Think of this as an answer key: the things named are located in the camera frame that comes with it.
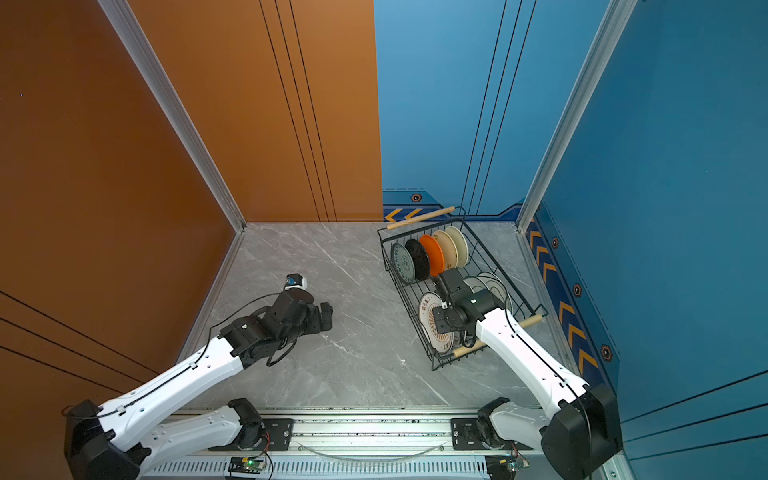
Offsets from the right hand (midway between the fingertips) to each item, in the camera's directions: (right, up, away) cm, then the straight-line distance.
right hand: (443, 318), depth 81 cm
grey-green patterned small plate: (-10, +15, +18) cm, 26 cm away
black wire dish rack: (+15, +16, +16) cm, 27 cm away
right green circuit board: (+13, -33, -11) cm, 37 cm away
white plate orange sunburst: (0, -7, +2) cm, 7 cm away
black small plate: (-5, +16, +14) cm, 22 cm away
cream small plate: (+8, +20, +16) cm, 27 cm away
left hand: (-33, +3, -2) cm, 33 cm away
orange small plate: (0, +16, +15) cm, 22 cm away
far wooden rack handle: (-4, +29, +16) cm, 34 cm away
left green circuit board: (-49, -33, -10) cm, 60 cm away
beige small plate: (+4, +19, +17) cm, 26 cm away
